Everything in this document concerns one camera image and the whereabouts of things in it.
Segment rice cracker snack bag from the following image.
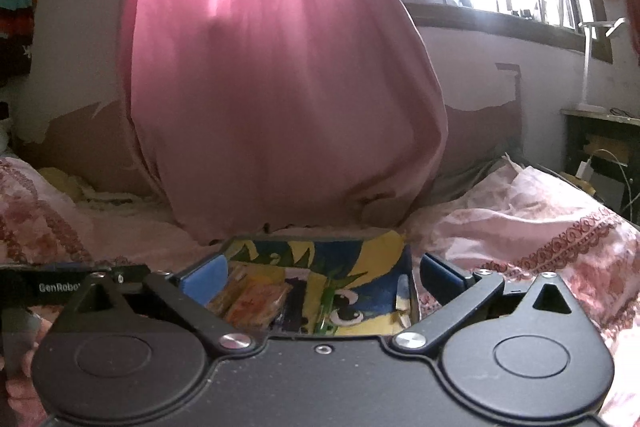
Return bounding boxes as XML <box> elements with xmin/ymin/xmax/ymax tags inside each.
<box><xmin>205</xmin><ymin>262</ymin><xmax>293</xmax><ymax>331</ymax></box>

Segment green sausage stick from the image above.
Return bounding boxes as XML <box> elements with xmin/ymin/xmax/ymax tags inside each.
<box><xmin>314</xmin><ymin>287</ymin><xmax>335</xmax><ymax>335</ymax></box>

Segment person's left hand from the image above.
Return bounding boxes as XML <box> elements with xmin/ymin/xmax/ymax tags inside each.
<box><xmin>1</xmin><ymin>310</ymin><xmax>51</xmax><ymax>411</ymax></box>

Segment pink floral bedsheet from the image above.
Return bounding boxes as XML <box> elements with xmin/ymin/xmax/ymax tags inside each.
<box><xmin>1</xmin><ymin>156</ymin><xmax>639</xmax><ymax>426</ymax></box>

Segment metal cartoon tin tray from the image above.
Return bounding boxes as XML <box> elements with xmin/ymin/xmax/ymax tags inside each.
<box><xmin>222</xmin><ymin>231</ymin><xmax>420</xmax><ymax>336</ymax></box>

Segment dark bedside desk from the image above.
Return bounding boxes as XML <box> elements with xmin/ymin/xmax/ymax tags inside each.
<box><xmin>561</xmin><ymin>109</ymin><xmax>639</xmax><ymax>225</ymax></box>

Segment pink curtain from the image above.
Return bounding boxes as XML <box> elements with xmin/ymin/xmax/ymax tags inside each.
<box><xmin>119</xmin><ymin>0</ymin><xmax>448</xmax><ymax>243</ymax></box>

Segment white desk lamp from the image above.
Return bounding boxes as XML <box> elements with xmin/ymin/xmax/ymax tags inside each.
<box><xmin>575</xmin><ymin>16</ymin><xmax>628</xmax><ymax>114</ymax></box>

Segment white charger with cable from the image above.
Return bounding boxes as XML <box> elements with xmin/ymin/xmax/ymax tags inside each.
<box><xmin>577</xmin><ymin>147</ymin><xmax>634</xmax><ymax>205</ymax></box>

